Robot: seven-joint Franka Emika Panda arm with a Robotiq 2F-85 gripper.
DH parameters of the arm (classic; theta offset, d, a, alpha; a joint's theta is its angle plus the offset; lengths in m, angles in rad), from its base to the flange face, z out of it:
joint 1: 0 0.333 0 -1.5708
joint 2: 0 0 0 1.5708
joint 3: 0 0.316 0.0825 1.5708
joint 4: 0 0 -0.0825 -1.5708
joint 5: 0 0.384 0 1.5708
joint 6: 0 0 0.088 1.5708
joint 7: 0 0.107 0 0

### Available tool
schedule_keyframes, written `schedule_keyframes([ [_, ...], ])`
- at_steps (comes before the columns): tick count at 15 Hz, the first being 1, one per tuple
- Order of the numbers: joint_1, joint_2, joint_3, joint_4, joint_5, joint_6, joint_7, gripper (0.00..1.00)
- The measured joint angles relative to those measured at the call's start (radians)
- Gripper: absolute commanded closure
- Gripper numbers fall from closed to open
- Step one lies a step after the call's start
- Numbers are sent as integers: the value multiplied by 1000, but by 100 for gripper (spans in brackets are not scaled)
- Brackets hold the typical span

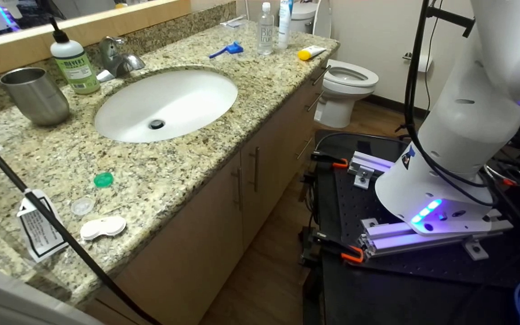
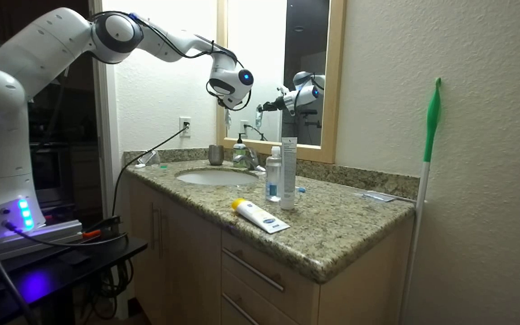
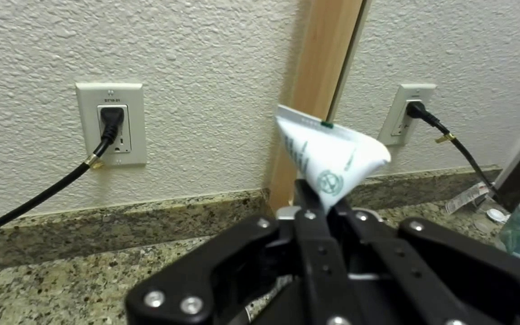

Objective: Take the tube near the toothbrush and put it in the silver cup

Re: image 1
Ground green label soap dispenser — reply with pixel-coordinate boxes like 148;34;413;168
47;16;103;95

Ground orange black clamp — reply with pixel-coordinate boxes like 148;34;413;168
311;150;352;173
302;231;368;267

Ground clear plastic wrapper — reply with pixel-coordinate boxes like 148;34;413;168
220;14;251;30

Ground toilet paper roll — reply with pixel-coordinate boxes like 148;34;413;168
415;52;435;76

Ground clear plastic bottle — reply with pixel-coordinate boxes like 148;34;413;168
255;0;276;58

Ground clear round lid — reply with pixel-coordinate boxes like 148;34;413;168
69;195;96;218

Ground chrome faucet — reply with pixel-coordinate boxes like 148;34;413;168
94;34;146;83

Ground wooden framed mirror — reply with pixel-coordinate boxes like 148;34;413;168
0;0;193;83

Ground green round cap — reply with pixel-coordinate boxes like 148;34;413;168
92;170;116;189

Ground light wooden vanity cabinet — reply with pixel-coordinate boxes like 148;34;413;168
81;59;329;325

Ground black robot table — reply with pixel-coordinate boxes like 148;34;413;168
302;128;520;325

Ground aluminium robot base rails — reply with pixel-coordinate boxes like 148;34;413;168
348;150;515;262

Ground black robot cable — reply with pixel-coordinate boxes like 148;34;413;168
403;0;498;207

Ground tall white tube bottle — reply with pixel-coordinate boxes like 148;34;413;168
274;0;294;50

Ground silver metal cup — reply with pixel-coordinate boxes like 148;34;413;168
0;65;72;128

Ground yellow capped white tube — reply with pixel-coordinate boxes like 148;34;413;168
296;43;329;63

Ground white oval sink basin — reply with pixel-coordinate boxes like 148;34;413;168
92;67;240;144

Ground white toilet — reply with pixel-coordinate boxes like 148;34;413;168
311;0;381;130

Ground blue toothbrush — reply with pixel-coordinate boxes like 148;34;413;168
208;40;246;61

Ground metal cabinet door handle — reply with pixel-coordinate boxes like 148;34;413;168
233;166;246;213
249;144;262;193

